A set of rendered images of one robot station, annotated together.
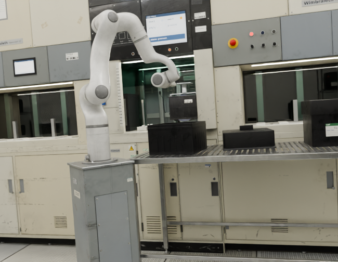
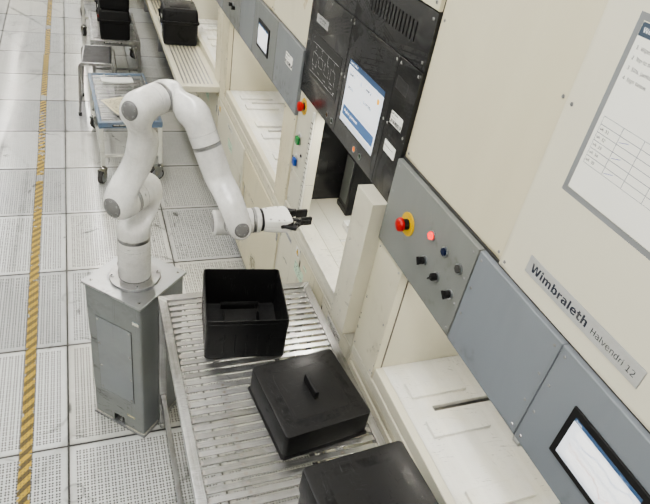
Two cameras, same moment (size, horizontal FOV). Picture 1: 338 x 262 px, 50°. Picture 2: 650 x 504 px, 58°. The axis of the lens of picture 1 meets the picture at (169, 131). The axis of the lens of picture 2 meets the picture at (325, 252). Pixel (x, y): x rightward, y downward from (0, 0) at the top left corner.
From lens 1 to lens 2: 2.30 m
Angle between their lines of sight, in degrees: 56
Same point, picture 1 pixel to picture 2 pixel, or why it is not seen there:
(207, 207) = not seen: hidden behind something
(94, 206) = (95, 323)
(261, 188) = not seen: hidden behind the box
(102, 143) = (123, 263)
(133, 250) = (136, 389)
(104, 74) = (125, 184)
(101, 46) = (130, 142)
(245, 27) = (431, 212)
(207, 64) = (361, 227)
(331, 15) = (558, 356)
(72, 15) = not seen: outside the picture
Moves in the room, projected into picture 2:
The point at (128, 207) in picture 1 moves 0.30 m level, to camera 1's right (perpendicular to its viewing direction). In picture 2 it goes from (132, 349) to (161, 404)
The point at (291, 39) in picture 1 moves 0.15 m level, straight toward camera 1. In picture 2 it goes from (474, 317) to (416, 321)
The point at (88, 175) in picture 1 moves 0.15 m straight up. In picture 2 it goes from (89, 291) to (86, 260)
